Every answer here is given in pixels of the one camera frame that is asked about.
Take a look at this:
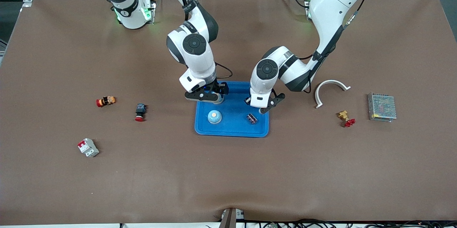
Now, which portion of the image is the blue plastic tray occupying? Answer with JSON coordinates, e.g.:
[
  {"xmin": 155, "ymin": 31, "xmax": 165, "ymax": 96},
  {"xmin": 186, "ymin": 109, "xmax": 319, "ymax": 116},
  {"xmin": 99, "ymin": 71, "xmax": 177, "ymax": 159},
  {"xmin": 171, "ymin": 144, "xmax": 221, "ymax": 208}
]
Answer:
[{"xmin": 195, "ymin": 81, "xmax": 269, "ymax": 138}]

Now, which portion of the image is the black red push button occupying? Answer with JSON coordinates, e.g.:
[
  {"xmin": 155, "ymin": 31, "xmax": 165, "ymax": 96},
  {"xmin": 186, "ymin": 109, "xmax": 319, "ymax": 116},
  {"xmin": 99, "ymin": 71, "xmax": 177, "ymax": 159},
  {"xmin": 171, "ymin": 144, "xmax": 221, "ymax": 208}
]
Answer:
[{"xmin": 135, "ymin": 104, "xmax": 147, "ymax": 122}]

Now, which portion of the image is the brown table cover mat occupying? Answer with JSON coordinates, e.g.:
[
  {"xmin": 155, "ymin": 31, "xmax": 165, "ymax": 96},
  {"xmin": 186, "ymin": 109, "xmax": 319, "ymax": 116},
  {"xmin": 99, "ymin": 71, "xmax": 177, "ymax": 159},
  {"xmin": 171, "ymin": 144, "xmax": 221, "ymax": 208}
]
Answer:
[{"xmin": 0, "ymin": 0, "xmax": 457, "ymax": 225}]

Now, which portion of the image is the orange red emergency button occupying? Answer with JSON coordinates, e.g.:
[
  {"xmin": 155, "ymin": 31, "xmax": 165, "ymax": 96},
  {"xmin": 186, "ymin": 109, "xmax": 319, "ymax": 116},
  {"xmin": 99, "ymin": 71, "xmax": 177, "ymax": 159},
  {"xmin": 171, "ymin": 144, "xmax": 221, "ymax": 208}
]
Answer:
[{"xmin": 96, "ymin": 96, "xmax": 116, "ymax": 108}]

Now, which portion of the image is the perforated metal power supply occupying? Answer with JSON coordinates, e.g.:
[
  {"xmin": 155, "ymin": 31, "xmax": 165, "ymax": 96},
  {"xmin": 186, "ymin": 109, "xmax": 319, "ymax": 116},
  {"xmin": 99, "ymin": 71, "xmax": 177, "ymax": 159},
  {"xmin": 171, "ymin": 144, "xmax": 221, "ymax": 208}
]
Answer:
[{"xmin": 367, "ymin": 93, "xmax": 397, "ymax": 123}]

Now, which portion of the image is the white red circuit breaker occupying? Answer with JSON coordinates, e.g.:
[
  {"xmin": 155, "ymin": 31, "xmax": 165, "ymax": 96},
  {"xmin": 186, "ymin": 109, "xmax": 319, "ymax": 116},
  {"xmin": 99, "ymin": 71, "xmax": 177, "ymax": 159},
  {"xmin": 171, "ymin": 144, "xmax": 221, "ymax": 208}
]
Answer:
[{"xmin": 77, "ymin": 138, "xmax": 100, "ymax": 158}]

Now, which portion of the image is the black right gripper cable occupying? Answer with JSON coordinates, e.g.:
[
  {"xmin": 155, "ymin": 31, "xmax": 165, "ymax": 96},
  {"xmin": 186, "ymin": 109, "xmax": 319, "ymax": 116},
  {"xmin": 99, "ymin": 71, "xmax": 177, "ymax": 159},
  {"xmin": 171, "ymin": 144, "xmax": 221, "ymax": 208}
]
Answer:
[{"xmin": 214, "ymin": 62, "xmax": 233, "ymax": 79}]

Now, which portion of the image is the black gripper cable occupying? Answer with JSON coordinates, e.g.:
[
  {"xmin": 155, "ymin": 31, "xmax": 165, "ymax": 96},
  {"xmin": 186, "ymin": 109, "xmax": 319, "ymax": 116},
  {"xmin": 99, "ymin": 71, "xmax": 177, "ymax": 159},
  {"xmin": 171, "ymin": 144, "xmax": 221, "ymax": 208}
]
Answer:
[
  {"xmin": 300, "ymin": 0, "xmax": 373, "ymax": 94},
  {"xmin": 214, "ymin": 62, "xmax": 233, "ymax": 79}
]

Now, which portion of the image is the white curved plastic bracket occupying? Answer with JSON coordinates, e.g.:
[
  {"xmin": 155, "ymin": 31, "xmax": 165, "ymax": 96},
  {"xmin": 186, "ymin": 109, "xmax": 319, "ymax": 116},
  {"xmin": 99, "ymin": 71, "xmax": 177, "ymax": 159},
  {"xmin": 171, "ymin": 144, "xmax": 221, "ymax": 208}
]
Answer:
[{"xmin": 315, "ymin": 80, "xmax": 351, "ymax": 109}]

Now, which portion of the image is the brass valve red handle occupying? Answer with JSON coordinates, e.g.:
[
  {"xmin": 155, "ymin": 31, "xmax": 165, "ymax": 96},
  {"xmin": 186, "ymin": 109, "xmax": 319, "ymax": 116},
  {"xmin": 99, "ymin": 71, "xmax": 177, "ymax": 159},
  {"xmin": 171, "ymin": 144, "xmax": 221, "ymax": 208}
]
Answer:
[{"xmin": 338, "ymin": 110, "xmax": 356, "ymax": 128}]

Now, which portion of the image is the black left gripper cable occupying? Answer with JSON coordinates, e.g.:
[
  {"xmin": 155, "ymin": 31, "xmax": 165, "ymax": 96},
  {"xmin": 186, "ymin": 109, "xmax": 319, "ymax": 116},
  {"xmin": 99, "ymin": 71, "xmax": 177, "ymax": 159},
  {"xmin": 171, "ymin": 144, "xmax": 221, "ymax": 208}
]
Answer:
[{"xmin": 300, "ymin": 0, "xmax": 373, "ymax": 94}]

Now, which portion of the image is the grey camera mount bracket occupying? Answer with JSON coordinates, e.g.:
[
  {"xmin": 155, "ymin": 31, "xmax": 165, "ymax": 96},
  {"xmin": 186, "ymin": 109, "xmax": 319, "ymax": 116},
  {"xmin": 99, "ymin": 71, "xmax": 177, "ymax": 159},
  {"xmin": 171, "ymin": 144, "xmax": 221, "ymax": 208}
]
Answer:
[{"xmin": 219, "ymin": 208, "xmax": 245, "ymax": 228}]

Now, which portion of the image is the black cable bundle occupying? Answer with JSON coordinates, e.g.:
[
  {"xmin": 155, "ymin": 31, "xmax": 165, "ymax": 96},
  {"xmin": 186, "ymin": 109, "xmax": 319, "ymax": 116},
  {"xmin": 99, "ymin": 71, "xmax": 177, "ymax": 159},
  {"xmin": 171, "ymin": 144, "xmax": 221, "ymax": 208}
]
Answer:
[{"xmin": 245, "ymin": 218, "xmax": 457, "ymax": 228}]

